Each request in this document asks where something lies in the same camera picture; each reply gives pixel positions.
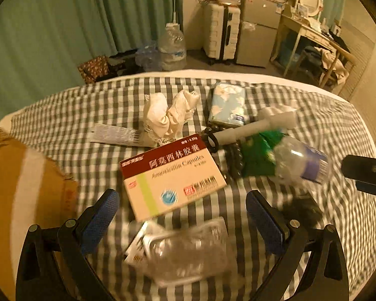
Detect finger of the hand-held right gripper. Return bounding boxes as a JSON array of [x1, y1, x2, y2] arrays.
[[341, 155, 376, 199]]

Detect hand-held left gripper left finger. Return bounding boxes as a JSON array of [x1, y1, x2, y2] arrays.
[[16, 189, 120, 301]]

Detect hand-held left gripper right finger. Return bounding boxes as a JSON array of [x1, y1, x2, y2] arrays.
[[246, 190, 350, 301]]

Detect crushed clear plastic bottle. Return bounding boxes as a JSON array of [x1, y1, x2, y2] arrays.
[[268, 135, 331, 189]]

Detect clear plastic blister tray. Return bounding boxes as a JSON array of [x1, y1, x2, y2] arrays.
[[138, 216, 239, 286]]

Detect red and white medicine box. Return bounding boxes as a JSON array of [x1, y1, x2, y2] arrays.
[[119, 135, 228, 223]]

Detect blue floral tissue pack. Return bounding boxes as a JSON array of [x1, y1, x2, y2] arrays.
[[208, 82, 249, 129]]

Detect green snack packet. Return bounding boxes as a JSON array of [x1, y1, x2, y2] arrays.
[[240, 128, 286, 178]]

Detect white squeeze tube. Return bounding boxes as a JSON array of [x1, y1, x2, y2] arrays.
[[90, 124, 155, 147]]

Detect grey checkered bedsheet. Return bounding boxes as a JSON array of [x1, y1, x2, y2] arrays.
[[0, 77, 376, 301]]

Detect pale cloth on chair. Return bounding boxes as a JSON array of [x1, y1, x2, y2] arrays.
[[321, 50, 350, 85]]

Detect crumpled white tissue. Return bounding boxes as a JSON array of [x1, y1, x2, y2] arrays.
[[167, 89, 201, 138], [143, 93, 173, 147]]

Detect wooden chair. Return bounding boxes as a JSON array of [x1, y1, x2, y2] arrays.
[[301, 34, 358, 88]]

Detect white mattress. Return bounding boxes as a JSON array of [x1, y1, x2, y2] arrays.
[[97, 69, 351, 101]]

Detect patterned gift bag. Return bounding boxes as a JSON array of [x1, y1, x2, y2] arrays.
[[78, 56, 110, 85]]

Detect black bag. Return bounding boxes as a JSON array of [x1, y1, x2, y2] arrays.
[[107, 53, 138, 79]]

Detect white vanity desk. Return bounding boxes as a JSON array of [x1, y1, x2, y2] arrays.
[[271, 14, 342, 79]]

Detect blue plastic bag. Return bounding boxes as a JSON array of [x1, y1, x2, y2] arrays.
[[135, 41, 163, 71]]

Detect grey mini fridge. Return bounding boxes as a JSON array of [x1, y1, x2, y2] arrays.
[[236, 0, 284, 69]]

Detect large clear water jug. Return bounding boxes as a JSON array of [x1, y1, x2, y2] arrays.
[[158, 23, 187, 71]]

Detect white suitcase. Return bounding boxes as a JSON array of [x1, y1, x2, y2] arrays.
[[203, 2, 241, 66]]

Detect black bead bracelet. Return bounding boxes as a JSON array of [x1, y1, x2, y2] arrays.
[[202, 125, 246, 181]]

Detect white plastic pump handle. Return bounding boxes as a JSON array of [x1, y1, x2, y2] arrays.
[[211, 105, 298, 151]]

